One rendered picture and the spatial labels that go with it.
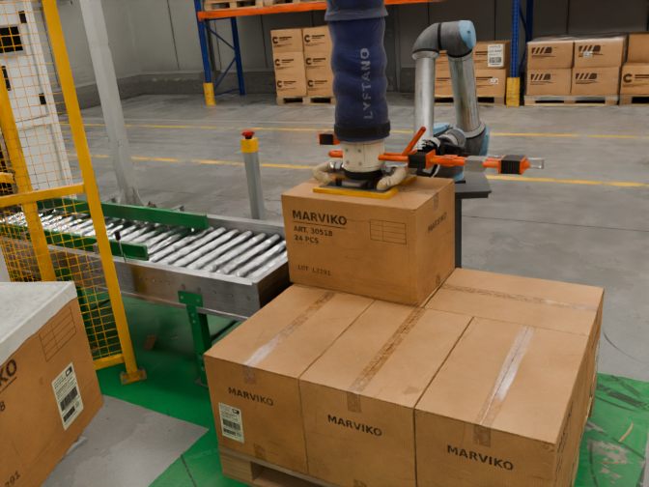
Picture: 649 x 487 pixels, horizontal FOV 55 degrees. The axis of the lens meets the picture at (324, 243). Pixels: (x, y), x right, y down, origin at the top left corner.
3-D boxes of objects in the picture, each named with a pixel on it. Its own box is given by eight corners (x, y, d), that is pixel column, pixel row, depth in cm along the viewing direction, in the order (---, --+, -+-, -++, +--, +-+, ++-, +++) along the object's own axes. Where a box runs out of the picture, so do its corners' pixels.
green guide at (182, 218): (18, 205, 419) (15, 192, 415) (32, 200, 427) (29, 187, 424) (206, 230, 342) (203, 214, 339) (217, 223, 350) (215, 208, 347)
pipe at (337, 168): (314, 183, 257) (312, 169, 255) (343, 166, 276) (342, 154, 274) (389, 189, 240) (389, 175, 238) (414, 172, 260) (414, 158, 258)
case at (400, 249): (290, 282, 272) (280, 194, 258) (335, 248, 304) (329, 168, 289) (418, 307, 242) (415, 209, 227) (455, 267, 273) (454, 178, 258)
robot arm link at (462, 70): (457, 142, 329) (439, 14, 274) (492, 141, 323) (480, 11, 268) (454, 163, 320) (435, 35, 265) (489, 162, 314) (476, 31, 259)
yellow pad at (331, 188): (312, 192, 257) (311, 181, 255) (324, 186, 264) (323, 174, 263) (387, 200, 240) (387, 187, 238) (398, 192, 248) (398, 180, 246)
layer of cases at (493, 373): (218, 444, 237) (202, 354, 223) (341, 324, 317) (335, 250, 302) (548, 557, 180) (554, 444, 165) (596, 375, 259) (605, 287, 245)
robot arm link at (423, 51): (410, 21, 273) (406, 177, 272) (439, 18, 268) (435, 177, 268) (416, 30, 283) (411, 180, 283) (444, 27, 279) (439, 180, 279)
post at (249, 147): (262, 304, 377) (239, 139, 340) (268, 300, 382) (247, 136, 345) (270, 306, 373) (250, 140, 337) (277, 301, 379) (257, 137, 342)
